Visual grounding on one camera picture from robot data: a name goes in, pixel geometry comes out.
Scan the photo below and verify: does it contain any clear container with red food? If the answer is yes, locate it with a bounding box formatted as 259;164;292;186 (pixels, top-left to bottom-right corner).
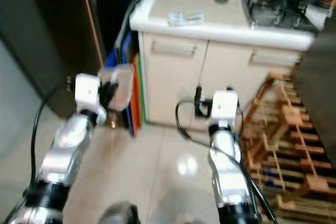
99;64;134;112

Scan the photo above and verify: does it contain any beige kitchen cabinet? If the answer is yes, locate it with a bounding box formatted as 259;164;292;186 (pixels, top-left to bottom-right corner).
130;0;316;130

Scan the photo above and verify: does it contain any clear plastic lid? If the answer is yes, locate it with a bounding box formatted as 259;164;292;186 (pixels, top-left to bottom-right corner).
168;12;204;27

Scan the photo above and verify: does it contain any beige counter mat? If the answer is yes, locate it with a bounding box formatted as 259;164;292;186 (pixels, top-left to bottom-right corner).
155;0;253;25

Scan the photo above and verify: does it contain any wooden slatted rack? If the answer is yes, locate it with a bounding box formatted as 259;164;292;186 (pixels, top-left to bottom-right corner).
239;73;336;224

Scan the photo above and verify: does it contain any tall dark refrigerator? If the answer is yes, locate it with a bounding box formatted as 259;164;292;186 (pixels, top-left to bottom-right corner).
0;0;137;120

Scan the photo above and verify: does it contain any steel gas hob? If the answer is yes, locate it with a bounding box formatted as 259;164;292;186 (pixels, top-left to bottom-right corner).
244;0;321;29

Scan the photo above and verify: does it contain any grey robot left leg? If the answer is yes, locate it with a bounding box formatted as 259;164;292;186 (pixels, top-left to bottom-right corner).
100;201;140;224

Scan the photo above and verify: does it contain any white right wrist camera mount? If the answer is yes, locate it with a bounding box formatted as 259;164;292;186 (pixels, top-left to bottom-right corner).
210;90;239;127

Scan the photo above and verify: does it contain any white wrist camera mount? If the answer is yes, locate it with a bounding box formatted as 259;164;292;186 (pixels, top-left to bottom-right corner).
75;73;104;122
210;90;239;127

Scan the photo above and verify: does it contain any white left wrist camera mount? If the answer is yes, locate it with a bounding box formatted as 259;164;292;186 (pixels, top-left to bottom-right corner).
75;73;104;122

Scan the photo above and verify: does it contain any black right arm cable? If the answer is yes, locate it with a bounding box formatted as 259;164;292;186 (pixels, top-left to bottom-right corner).
176;100;276;224

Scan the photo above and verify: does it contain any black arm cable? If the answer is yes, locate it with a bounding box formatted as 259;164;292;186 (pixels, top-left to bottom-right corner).
30;82;77;193
176;100;276;224

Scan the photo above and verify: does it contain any metal cabinet bar handle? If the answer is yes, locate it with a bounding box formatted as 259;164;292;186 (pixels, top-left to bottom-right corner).
251;51;297;66
151;40;194;56

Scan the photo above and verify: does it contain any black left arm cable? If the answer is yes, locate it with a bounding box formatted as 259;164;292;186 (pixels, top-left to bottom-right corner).
30;82;77;193

